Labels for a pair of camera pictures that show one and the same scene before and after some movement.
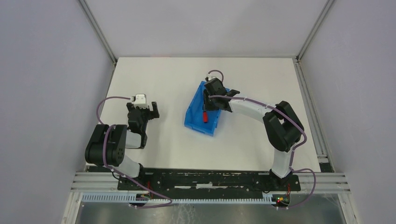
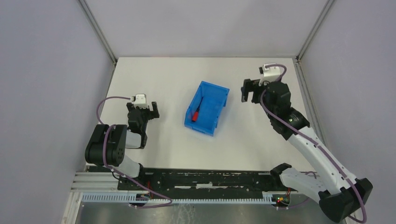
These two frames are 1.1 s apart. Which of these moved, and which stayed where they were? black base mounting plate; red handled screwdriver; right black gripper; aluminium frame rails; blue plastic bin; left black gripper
Moved: right black gripper; red handled screwdriver
Stayed: blue plastic bin; left black gripper; black base mounting plate; aluminium frame rails
